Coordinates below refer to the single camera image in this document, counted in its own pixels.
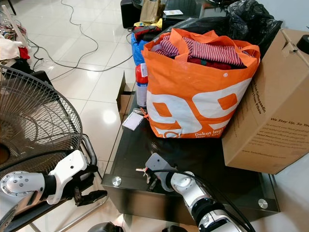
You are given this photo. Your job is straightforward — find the keys with red tag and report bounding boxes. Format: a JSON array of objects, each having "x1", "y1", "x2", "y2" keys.
[{"x1": 136, "y1": 167, "x2": 150, "y2": 184}]

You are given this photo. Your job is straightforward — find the black glass coffee table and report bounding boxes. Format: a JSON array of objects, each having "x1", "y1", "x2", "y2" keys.
[{"x1": 102, "y1": 80, "x2": 281, "y2": 227}]

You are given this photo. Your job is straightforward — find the black robot right leg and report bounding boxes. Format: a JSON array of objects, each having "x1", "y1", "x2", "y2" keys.
[{"x1": 161, "y1": 225, "x2": 189, "y2": 232}]

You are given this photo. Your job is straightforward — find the small open cardboard box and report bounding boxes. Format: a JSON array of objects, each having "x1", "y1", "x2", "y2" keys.
[{"x1": 116, "y1": 72, "x2": 137, "y2": 122}]

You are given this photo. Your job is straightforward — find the red white spray can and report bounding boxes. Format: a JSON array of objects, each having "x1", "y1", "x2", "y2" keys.
[{"x1": 135, "y1": 63, "x2": 149, "y2": 110}]

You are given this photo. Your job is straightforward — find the metal grille floor fan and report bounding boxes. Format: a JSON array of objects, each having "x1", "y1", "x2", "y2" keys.
[{"x1": 0, "y1": 65, "x2": 84, "y2": 178}]

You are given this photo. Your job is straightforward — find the orange white shopping bag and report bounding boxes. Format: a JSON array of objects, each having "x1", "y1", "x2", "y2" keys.
[{"x1": 141, "y1": 28, "x2": 262, "y2": 140}]

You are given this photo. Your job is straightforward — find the blue plastic bag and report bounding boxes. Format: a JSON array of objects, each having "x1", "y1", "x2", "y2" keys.
[{"x1": 130, "y1": 33, "x2": 150, "y2": 68}]

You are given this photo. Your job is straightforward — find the large brown cardboard box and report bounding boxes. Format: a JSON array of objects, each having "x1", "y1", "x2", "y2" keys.
[{"x1": 222, "y1": 28, "x2": 309, "y2": 175}]

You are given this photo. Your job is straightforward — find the red white striped cloth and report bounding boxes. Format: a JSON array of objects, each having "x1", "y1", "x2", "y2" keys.
[{"x1": 155, "y1": 37, "x2": 245, "y2": 67}]

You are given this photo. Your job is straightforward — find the yellow cloth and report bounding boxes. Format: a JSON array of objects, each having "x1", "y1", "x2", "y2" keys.
[{"x1": 135, "y1": 18, "x2": 164, "y2": 30}]

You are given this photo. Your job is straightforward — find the pile of clothes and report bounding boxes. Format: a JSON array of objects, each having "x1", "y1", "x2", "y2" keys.
[{"x1": 0, "y1": 12, "x2": 30, "y2": 63}]

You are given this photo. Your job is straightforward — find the black box speaker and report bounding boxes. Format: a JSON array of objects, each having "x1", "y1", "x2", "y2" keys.
[{"x1": 120, "y1": 0, "x2": 141, "y2": 29}]

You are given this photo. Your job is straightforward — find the white paper sheet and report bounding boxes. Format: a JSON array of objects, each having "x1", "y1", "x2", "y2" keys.
[{"x1": 163, "y1": 9, "x2": 184, "y2": 16}]

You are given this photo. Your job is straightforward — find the brown paper bag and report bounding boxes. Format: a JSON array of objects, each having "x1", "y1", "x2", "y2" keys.
[{"x1": 139, "y1": 0, "x2": 167, "y2": 25}]

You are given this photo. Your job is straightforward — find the black plastic rubbish bag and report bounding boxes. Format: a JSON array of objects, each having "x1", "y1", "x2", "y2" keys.
[{"x1": 163, "y1": 0, "x2": 283, "y2": 58}]

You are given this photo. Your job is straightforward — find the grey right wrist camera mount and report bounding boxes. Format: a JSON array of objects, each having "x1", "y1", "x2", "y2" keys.
[{"x1": 147, "y1": 153, "x2": 177, "y2": 192}]

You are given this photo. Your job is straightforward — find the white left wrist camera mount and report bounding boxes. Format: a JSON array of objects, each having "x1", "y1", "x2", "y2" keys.
[{"x1": 46, "y1": 150, "x2": 90, "y2": 204}]

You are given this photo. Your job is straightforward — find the white card with orange string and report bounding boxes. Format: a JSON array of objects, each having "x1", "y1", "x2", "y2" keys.
[{"x1": 122, "y1": 108, "x2": 149, "y2": 131}]

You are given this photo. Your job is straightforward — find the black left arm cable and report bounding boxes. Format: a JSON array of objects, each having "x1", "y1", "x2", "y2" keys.
[{"x1": 0, "y1": 149, "x2": 78, "y2": 180}]

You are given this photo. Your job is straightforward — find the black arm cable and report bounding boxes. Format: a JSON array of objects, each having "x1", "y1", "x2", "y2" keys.
[
  {"x1": 0, "y1": 149, "x2": 78, "y2": 180},
  {"x1": 157, "y1": 169, "x2": 257, "y2": 232}
]

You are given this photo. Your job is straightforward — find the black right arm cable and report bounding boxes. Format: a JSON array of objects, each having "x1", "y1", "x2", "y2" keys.
[{"x1": 157, "y1": 169, "x2": 257, "y2": 232}]

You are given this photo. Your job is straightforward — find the grey floor cable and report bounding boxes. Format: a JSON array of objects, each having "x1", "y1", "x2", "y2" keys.
[{"x1": 29, "y1": 0, "x2": 133, "y2": 73}]

